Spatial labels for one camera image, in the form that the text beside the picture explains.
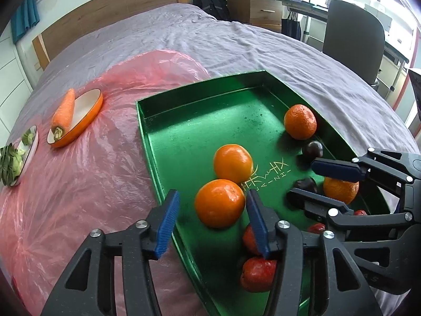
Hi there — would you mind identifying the leafy green vegetable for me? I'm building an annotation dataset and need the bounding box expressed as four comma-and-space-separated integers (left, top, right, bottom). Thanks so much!
0, 143, 25, 185

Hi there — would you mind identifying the white plate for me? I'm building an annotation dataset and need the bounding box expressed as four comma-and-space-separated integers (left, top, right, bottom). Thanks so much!
10, 125, 39, 186

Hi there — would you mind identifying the green tray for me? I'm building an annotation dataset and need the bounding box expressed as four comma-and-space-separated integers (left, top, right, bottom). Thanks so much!
136, 70, 392, 316

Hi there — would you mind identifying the wooden bed headboard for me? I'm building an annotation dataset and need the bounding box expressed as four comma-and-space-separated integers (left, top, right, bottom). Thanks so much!
32, 0, 189, 70

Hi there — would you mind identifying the grey office chair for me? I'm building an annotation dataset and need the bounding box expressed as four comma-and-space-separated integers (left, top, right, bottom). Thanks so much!
322, 0, 386, 88

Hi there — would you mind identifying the dark hanging bag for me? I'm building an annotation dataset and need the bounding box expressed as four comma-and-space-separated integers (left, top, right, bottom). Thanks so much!
281, 11, 301, 40

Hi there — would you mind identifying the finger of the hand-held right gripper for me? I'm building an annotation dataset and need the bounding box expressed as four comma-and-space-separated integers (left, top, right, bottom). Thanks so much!
311, 147, 421, 185
287, 188, 413, 242

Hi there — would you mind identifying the red plastic sheet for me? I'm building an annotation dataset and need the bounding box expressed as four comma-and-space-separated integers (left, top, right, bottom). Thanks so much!
0, 50, 211, 316

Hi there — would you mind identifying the dark plum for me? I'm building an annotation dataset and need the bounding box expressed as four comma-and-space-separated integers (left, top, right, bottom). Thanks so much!
293, 177, 318, 195
302, 140, 324, 162

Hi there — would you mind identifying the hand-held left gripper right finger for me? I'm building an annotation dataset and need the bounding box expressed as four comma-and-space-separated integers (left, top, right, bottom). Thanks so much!
246, 189, 384, 316

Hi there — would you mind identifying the orange plate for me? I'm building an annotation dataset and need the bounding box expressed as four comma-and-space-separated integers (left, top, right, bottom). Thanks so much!
47, 88, 104, 149

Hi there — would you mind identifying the orange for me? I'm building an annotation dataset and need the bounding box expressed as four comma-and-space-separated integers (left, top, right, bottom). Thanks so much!
194, 179, 246, 229
283, 104, 318, 140
323, 176, 360, 205
213, 144, 254, 185

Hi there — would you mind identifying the white wardrobe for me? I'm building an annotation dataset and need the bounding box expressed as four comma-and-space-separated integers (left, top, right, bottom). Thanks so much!
0, 33, 33, 132

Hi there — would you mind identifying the black backpack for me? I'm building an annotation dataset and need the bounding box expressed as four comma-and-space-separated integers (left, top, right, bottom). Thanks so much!
192, 0, 231, 22

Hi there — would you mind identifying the teal curtain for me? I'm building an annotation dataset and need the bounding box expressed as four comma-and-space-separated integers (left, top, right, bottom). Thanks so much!
11, 0, 41, 43

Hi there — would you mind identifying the wooden drawer cabinet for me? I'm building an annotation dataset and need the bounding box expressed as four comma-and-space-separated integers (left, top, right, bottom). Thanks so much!
226, 0, 285, 33

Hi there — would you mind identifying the desk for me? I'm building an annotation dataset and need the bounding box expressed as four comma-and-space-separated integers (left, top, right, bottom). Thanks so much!
276, 0, 408, 73

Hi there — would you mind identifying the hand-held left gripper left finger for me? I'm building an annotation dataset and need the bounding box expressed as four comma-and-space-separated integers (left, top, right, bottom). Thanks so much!
39, 189, 181, 316

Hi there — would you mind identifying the carrot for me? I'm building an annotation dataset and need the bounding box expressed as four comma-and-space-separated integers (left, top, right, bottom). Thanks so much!
51, 88, 76, 139

